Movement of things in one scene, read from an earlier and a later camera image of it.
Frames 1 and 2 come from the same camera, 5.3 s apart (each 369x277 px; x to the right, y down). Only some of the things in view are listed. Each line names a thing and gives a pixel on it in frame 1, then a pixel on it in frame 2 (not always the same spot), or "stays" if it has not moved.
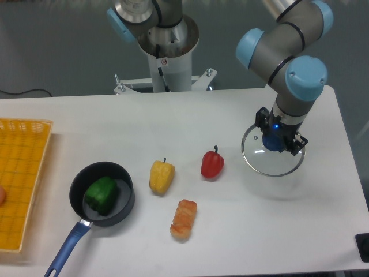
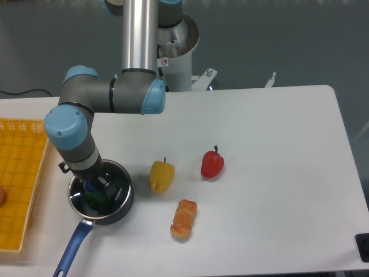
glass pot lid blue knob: (273, 164) -> (89, 198)
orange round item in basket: (2, 196) stays
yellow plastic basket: (24, 145) stays
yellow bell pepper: (161, 174) stays
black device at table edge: (362, 240) stays
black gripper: (286, 130) -> (94, 172)
